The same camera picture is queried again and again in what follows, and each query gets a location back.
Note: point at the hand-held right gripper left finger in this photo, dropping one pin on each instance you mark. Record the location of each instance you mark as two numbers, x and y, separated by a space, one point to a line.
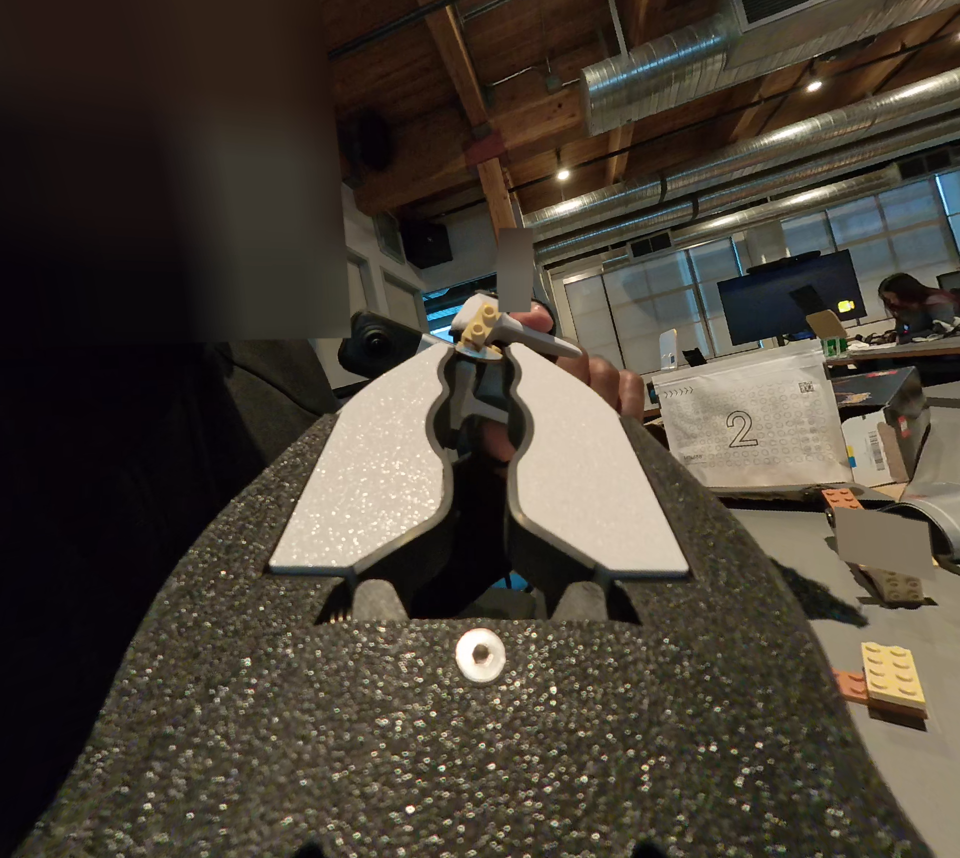
368 498

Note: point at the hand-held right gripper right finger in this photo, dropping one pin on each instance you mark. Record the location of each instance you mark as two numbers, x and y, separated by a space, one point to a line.
593 498

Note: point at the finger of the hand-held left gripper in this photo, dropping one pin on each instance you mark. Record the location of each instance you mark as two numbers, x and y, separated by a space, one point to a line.
543 339

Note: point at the small yellow brick assembly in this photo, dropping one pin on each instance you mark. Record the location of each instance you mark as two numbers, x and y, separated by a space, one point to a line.
477 322

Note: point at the person's left hand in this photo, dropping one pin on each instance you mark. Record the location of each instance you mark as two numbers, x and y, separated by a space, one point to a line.
608 385

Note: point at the ceiling spot lamp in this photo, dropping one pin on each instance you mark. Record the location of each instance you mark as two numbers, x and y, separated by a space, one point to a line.
563 172

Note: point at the white bag numbered 2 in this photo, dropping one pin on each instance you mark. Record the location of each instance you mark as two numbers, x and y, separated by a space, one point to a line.
750 423

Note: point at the black computer monitor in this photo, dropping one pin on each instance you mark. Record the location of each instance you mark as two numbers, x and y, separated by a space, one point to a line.
791 295

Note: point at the dark printed carton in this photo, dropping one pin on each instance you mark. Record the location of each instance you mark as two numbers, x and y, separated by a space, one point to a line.
888 423

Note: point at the tan studded toy brick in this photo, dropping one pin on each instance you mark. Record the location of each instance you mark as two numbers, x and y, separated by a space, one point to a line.
900 587

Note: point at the grey instruction booklet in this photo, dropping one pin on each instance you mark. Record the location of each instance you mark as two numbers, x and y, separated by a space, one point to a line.
942 506

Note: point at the yellow toy brick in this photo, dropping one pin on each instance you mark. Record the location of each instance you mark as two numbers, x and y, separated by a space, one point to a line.
894 678

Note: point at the black wall speaker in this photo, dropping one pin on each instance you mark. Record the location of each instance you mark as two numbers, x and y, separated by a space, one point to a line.
426 243

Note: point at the long thin metal duct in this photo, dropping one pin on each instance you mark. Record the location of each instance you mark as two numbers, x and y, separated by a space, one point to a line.
750 168

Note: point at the wide metal air duct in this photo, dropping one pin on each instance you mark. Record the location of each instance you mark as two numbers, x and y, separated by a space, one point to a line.
765 40

